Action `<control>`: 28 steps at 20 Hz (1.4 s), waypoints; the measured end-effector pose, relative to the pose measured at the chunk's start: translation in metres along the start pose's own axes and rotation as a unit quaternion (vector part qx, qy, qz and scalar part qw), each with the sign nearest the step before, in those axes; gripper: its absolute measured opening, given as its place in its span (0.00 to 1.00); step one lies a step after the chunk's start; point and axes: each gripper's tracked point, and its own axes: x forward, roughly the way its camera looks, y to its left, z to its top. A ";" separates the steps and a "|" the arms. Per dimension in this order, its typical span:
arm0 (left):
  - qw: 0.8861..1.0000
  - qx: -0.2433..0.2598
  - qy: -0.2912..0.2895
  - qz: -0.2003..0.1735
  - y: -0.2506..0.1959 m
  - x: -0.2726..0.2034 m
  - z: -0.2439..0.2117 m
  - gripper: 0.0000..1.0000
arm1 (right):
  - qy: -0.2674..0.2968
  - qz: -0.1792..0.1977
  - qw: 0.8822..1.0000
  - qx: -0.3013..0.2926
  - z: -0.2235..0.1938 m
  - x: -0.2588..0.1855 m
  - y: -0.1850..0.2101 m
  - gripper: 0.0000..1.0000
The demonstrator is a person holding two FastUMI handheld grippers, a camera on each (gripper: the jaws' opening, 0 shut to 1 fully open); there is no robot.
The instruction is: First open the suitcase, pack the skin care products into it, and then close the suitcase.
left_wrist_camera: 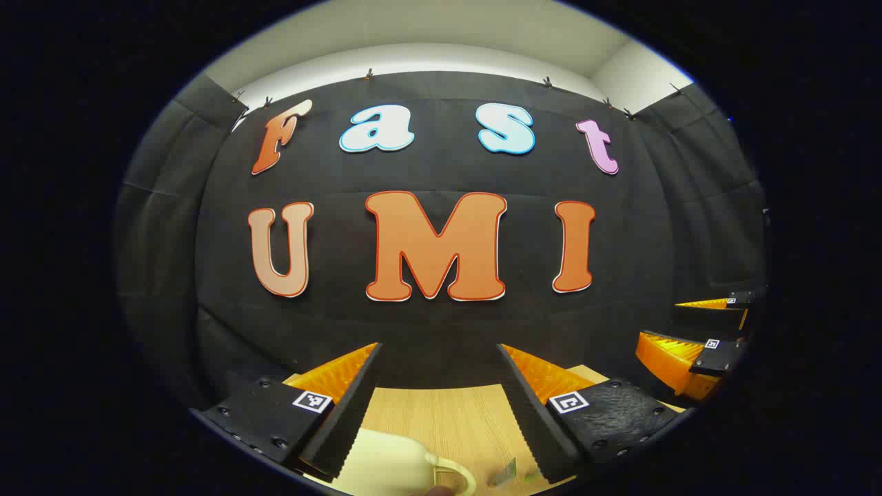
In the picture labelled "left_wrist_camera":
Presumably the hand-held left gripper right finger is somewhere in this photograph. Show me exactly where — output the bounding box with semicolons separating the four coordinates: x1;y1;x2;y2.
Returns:
498;343;686;484

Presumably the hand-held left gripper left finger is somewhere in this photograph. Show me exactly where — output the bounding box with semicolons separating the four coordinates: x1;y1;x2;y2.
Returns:
189;342;384;483

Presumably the green white skincare tube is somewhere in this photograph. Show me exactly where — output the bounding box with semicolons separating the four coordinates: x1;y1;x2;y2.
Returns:
488;457;517;488

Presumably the cream suitcase with grey lining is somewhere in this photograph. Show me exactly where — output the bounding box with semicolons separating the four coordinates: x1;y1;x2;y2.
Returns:
307;427;478;496

